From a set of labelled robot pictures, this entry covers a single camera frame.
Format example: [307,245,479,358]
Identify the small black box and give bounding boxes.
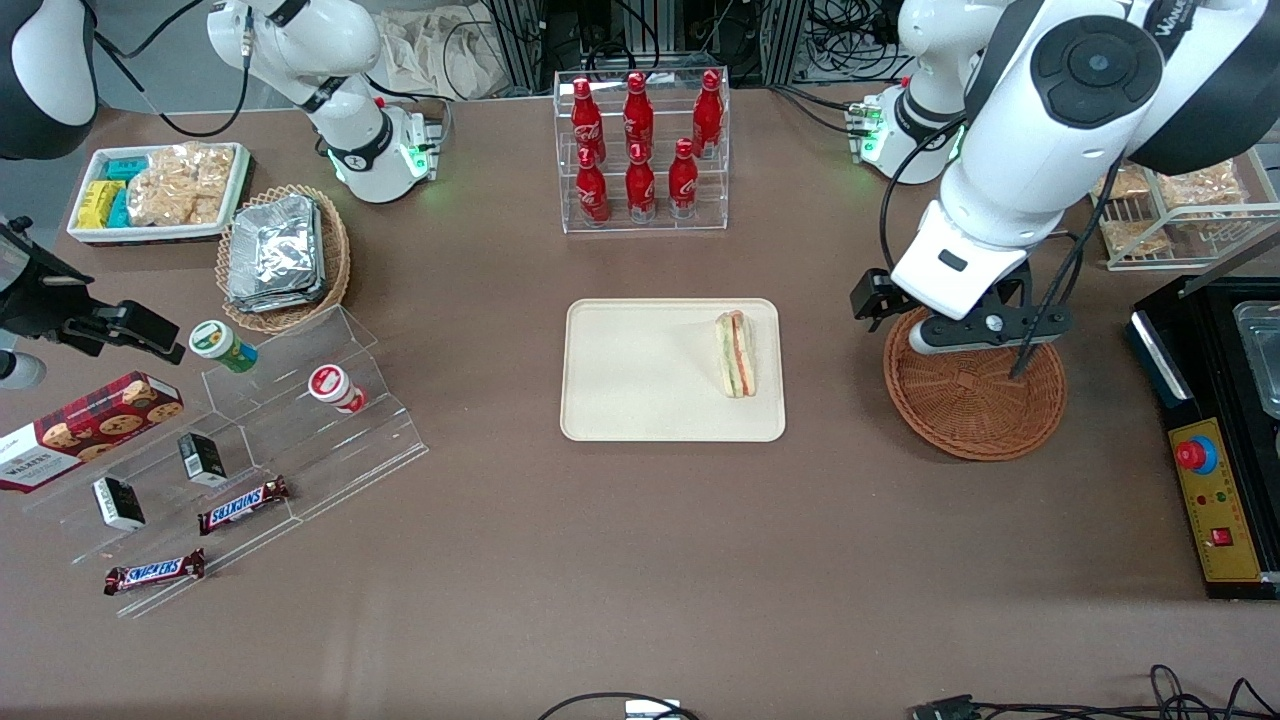
[92,476,147,532]
[178,432,228,488]

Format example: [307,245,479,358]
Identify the clear acrylic bottle rack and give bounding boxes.
[553,68,731,235]

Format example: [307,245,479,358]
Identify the beige cloth bag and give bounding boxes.
[375,5,521,101]

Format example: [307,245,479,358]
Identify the Snickers chocolate bar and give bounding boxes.
[103,548,207,597]
[197,476,291,536]

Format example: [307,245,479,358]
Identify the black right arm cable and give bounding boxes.
[92,0,251,138]

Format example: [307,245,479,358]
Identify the yellow snack packet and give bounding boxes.
[77,180,126,230]

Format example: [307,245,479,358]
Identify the round brown wicker basket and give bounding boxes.
[883,305,1068,462]

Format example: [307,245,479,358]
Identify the red tartan cookie box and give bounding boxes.
[0,371,185,493]

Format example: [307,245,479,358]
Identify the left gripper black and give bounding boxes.
[850,258,1033,327]

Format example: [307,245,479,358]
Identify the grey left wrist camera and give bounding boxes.
[908,308,1073,358]

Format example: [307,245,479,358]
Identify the cream plastic tray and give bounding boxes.
[560,298,787,443]

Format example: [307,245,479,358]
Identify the crumbly pastry in clear bag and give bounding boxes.
[1100,220,1173,259]
[1155,162,1249,213]
[1092,165,1151,203]

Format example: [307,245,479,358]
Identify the silver foil packet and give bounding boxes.
[226,280,329,314]
[230,194,324,291]

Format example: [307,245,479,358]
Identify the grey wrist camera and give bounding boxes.
[908,308,1073,358]
[0,350,47,391]

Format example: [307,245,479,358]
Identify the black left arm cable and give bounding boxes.
[1010,150,1126,381]

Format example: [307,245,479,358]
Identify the white wire rack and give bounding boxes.
[1090,150,1280,273]

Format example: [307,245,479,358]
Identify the thin black table cable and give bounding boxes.
[537,692,701,720]

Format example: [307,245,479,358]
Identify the green yogurt cup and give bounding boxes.
[189,320,259,375]

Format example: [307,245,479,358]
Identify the red cola bottle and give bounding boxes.
[623,72,655,156]
[576,147,611,226]
[692,70,724,159]
[571,78,605,161]
[625,143,658,223]
[668,138,699,219]

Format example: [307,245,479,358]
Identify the black cable bundle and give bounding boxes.
[800,0,921,83]

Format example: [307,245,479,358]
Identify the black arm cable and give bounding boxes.
[1010,150,1126,381]
[92,0,251,138]

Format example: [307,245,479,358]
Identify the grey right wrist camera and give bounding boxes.
[0,350,47,391]

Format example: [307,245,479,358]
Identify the white rectangular snack dish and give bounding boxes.
[67,143,251,246]

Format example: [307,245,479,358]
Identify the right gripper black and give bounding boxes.
[0,218,187,363]

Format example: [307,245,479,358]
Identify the triangle sandwich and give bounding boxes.
[713,310,757,399]

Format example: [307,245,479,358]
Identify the clear plastic container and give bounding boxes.
[1232,300,1280,421]

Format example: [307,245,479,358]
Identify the clear acrylic stepped shelf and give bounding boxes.
[20,305,431,619]

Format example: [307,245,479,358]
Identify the aluminium frame post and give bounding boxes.
[485,0,546,96]

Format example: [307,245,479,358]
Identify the clear bag of crackers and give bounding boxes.
[127,143,237,227]

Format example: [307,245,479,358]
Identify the oval light wicker basket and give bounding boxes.
[216,184,352,334]

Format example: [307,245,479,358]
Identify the red yogurt cup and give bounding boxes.
[307,364,367,415]

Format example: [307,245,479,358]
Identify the black machine with yellow panel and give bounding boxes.
[1128,275,1280,601]

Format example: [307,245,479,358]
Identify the tangled black cables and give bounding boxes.
[975,664,1280,720]

